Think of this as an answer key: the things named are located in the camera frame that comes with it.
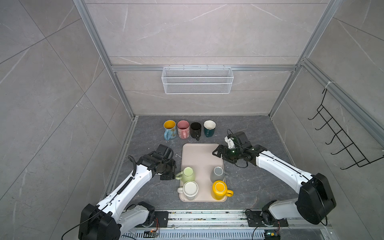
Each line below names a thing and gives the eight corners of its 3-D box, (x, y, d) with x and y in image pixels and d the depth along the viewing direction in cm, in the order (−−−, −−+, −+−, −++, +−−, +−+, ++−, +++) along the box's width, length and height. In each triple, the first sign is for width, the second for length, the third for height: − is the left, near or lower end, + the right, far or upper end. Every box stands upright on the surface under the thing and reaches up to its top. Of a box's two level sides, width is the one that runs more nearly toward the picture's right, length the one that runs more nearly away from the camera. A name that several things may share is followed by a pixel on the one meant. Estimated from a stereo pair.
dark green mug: (203, 140, 106) (204, 131, 97) (203, 129, 113) (204, 119, 104) (215, 141, 106) (217, 131, 97) (214, 129, 113) (215, 119, 104)
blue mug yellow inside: (164, 142, 105) (161, 133, 97) (166, 129, 113) (164, 119, 104) (176, 142, 105) (174, 133, 97) (177, 129, 113) (176, 119, 104)
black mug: (188, 139, 107) (188, 130, 99) (192, 129, 113) (192, 121, 105) (198, 141, 106) (199, 133, 98) (201, 131, 112) (202, 123, 104)
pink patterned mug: (177, 143, 105) (176, 133, 96) (178, 129, 113) (177, 119, 104) (189, 143, 105) (188, 133, 96) (189, 129, 113) (189, 119, 104)
